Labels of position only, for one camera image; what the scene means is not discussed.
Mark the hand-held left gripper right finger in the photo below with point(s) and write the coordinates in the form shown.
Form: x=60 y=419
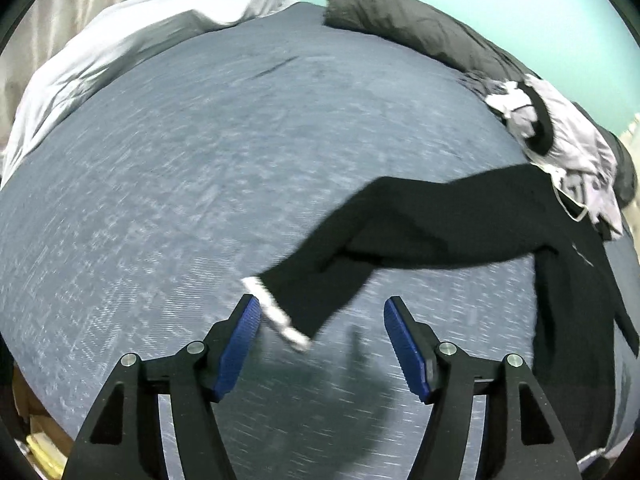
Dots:
x=407 y=350

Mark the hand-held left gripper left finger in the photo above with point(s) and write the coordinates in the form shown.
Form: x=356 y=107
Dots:
x=240 y=345

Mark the black long-sleeve garment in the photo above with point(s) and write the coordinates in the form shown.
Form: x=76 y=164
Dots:
x=450 y=220

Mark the blue patterned bed sheet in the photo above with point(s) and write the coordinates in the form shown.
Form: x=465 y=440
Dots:
x=200 y=185

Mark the cardboard box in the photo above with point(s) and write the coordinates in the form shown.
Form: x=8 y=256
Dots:
x=32 y=400

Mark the black ribbed cloth band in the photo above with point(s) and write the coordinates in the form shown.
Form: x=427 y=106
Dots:
x=542 y=130

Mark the light grey crumpled sheet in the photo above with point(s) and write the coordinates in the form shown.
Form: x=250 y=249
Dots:
x=125 y=35

